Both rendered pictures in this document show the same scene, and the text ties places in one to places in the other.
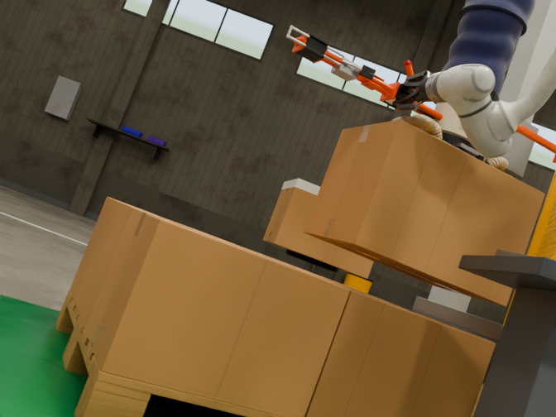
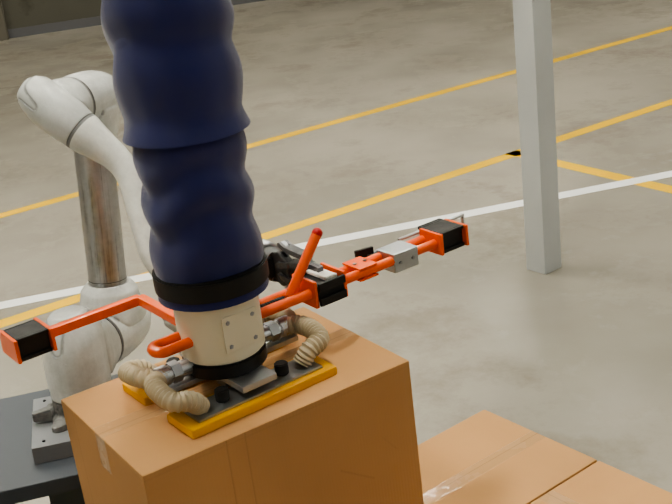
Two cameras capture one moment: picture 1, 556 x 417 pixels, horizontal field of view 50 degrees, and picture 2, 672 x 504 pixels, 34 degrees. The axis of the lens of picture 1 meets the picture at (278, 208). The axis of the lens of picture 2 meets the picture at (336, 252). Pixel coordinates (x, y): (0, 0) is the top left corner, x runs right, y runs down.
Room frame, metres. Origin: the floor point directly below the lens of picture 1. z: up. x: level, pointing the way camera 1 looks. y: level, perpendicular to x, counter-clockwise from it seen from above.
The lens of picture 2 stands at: (4.06, -0.67, 2.08)
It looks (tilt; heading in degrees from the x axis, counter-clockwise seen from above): 21 degrees down; 167
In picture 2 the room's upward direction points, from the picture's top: 7 degrees counter-clockwise
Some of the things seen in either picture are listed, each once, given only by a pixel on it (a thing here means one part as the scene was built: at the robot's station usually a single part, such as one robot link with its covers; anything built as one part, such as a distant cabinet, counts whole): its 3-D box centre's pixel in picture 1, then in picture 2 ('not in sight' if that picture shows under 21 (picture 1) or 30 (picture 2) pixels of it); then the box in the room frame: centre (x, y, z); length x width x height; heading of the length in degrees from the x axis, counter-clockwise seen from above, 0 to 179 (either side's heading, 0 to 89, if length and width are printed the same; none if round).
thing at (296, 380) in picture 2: not in sight; (253, 386); (2.12, -0.44, 1.09); 0.34 x 0.10 x 0.05; 112
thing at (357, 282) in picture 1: (352, 295); not in sight; (10.37, -1.76, 0.37); 0.48 x 0.47 x 0.74; 90
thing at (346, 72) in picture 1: (345, 69); (397, 256); (1.86, -0.05, 1.19); 0.07 x 0.07 x 0.04; 22
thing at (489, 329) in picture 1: (475, 324); not in sight; (2.18, -0.83, 0.58); 0.70 x 0.03 x 0.06; 23
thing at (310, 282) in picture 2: (398, 96); (319, 285); (1.94, -0.25, 1.20); 0.10 x 0.08 x 0.06; 22
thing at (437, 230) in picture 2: (310, 48); (444, 236); (1.81, 0.08, 1.20); 0.08 x 0.07 x 0.05; 112
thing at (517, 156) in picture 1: (515, 146); not in sight; (3.31, -1.15, 1.62); 0.20 x 0.05 x 0.30; 113
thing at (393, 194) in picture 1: (419, 213); (248, 463); (2.02, -0.46, 0.87); 0.60 x 0.40 x 0.40; 109
